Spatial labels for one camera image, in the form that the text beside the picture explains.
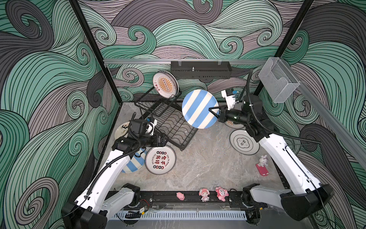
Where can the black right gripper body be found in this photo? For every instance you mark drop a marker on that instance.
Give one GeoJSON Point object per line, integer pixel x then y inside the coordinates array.
{"type": "Point", "coordinates": [238, 115]}

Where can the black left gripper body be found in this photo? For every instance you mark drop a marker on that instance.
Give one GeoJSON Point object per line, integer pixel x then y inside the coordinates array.
{"type": "Point", "coordinates": [151, 141]}

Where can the blue white striped plate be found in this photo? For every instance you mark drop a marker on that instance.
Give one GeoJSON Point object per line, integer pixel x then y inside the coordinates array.
{"type": "Point", "coordinates": [137, 162]}
{"type": "Point", "coordinates": [195, 109]}

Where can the orange sunburst plate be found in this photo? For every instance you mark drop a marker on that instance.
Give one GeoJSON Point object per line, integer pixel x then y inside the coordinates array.
{"type": "Point", "coordinates": [233, 125]}
{"type": "Point", "coordinates": [165, 84]}

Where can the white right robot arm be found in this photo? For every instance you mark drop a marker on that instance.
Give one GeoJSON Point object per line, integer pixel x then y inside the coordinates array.
{"type": "Point", "coordinates": [306, 194]}

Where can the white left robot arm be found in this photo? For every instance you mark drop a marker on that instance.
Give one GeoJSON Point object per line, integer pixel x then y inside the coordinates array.
{"type": "Point", "coordinates": [92, 209]}

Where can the white plate red Chinese characters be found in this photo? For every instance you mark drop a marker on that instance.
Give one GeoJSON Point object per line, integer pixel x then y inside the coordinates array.
{"type": "Point", "coordinates": [160, 160]}

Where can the cream floral plate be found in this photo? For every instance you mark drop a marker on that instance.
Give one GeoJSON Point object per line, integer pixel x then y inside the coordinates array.
{"type": "Point", "coordinates": [122, 130]}

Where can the white bunny figurine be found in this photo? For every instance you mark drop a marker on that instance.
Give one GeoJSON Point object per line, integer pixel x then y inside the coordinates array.
{"type": "Point", "coordinates": [263, 161]}

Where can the small pink pig toy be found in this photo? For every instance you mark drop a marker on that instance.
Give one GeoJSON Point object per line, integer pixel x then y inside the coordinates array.
{"type": "Point", "coordinates": [180, 196]}

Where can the pink hooded doll figurine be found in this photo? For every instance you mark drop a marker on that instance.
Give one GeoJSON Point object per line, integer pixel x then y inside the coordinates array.
{"type": "Point", "coordinates": [204, 194]}

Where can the pink plush creature toy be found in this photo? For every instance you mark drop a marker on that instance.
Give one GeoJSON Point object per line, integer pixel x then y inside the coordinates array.
{"type": "Point", "coordinates": [221, 193]}

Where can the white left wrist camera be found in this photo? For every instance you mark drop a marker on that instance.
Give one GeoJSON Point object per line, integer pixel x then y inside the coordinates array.
{"type": "Point", "coordinates": [151, 124]}

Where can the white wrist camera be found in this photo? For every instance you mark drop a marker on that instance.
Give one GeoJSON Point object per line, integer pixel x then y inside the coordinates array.
{"type": "Point", "coordinates": [151, 124]}
{"type": "Point", "coordinates": [230, 96]}

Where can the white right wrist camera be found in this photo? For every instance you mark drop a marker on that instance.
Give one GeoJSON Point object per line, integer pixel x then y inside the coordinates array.
{"type": "Point", "coordinates": [230, 96]}

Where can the black wire dish rack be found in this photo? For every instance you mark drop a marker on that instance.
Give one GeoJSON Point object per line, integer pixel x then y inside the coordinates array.
{"type": "Point", "coordinates": [169, 116]}

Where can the black wall-mounted tray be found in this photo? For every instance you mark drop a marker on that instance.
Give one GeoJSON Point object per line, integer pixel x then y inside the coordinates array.
{"type": "Point", "coordinates": [201, 70]}

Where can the clear acrylic wall holder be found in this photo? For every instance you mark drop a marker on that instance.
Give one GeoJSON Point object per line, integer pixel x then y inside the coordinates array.
{"type": "Point", "coordinates": [279, 80]}

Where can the white slotted cable duct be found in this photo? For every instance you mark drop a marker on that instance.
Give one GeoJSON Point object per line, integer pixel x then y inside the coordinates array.
{"type": "Point", "coordinates": [194, 215]}

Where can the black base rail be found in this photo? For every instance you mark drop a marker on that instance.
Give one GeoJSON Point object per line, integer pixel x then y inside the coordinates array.
{"type": "Point", "coordinates": [159, 199]}

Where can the aluminium wall rail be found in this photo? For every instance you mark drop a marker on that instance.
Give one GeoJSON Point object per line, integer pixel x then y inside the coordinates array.
{"type": "Point", "coordinates": [144, 61]}

